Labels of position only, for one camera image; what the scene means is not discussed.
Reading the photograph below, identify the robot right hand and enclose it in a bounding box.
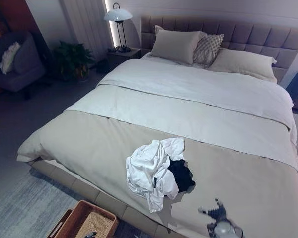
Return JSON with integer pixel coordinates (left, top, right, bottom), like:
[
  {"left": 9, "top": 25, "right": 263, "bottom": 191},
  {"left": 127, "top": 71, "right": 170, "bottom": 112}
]
[{"left": 198, "top": 198, "right": 229, "bottom": 222}]

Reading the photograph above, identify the woven rattan basket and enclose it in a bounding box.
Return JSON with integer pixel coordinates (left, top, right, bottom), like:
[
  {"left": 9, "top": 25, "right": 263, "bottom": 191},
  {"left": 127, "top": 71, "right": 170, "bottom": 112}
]
[{"left": 46, "top": 200, "right": 119, "bottom": 238}]

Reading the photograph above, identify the black crumpled garment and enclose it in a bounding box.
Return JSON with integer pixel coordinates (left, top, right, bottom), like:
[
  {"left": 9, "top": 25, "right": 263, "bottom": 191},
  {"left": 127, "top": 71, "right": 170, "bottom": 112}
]
[{"left": 166, "top": 159, "right": 196, "bottom": 193}]

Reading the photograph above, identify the grey patterned rug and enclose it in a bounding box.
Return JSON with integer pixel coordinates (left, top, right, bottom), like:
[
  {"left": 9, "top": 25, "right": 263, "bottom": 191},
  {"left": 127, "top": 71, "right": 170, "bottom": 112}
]
[{"left": 0, "top": 166, "right": 149, "bottom": 238}]

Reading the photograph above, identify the white crumpled garment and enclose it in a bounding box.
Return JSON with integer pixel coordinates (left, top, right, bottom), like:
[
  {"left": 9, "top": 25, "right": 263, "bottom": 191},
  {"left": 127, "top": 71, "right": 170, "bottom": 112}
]
[{"left": 126, "top": 137, "right": 185, "bottom": 214}]

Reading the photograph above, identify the large upholstered bed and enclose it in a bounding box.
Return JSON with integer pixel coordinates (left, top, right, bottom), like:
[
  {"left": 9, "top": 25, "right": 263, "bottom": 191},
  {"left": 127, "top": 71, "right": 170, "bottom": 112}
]
[{"left": 16, "top": 15, "right": 298, "bottom": 238}]

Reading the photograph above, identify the beige duvet cover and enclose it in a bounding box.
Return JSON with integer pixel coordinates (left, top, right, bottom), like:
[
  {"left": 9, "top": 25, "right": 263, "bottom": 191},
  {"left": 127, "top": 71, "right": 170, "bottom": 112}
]
[{"left": 16, "top": 52, "right": 298, "bottom": 238}]

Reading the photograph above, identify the plain beige pillow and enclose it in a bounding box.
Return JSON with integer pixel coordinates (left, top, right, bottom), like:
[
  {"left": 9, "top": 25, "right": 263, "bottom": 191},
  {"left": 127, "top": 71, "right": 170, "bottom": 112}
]
[
  {"left": 150, "top": 24, "right": 208, "bottom": 65},
  {"left": 209, "top": 48, "right": 278, "bottom": 83}
]

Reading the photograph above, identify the patterned throw pillow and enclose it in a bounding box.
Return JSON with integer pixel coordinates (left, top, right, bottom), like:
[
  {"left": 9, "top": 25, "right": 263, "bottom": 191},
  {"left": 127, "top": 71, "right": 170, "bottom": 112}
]
[{"left": 192, "top": 33, "right": 225, "bottom": 66}]

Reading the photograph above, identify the green potted plant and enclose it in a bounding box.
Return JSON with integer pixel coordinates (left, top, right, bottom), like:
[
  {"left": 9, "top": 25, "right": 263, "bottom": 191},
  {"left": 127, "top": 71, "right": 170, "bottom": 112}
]
[{"left": 52, "top": 41, "right": 96, "bottom": 82}]

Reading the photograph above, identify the tufted grey headboard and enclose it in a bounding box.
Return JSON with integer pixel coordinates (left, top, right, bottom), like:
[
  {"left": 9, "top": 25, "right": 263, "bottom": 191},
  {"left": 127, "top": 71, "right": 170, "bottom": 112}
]
[{"left": 140, "top": 15, "right": 298, "bottom": 69}]

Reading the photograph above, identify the wooden nightstand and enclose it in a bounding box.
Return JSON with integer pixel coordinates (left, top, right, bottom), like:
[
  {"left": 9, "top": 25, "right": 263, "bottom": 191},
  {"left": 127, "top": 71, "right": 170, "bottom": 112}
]
[{"left": 106, "top": 47, "right": 142, "bottom": 65}]

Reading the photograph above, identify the dark grey armchair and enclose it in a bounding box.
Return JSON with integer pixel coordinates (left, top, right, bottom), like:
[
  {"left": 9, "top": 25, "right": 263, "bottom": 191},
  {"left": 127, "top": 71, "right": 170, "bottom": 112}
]
[{"left": 0, "top": 30, "right": 51, "bottom": 100}]

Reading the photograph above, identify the white fluffy cushion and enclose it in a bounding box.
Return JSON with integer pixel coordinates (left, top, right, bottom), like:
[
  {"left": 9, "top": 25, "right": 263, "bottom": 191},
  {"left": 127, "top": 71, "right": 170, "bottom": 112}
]
[{"left": 0, "top": 41, "right": 21, "bottom": 75}]

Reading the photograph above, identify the white dome table lamp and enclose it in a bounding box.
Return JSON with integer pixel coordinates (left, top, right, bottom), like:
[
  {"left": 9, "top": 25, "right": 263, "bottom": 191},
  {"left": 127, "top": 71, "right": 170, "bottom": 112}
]
[{"left": 103, "top": 2, "right": 133, "bottom": 52}]

